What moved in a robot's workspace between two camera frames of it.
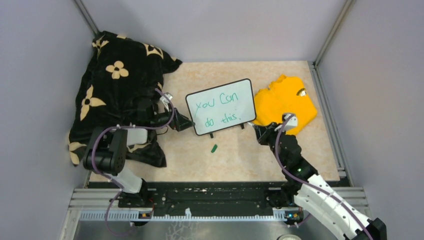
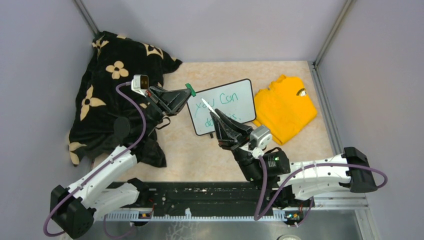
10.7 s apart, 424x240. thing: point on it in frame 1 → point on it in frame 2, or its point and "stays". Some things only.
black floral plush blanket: x=120 y=78 stays
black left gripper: x=182 y=126 → x=168 y=102
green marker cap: x=214 y=148 → x=192 y=90
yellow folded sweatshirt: x=287 y=95 stays
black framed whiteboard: x=221 y=107 stays
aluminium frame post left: x=87 y=17 stays
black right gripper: x=264 y=132 → x=228 y=137
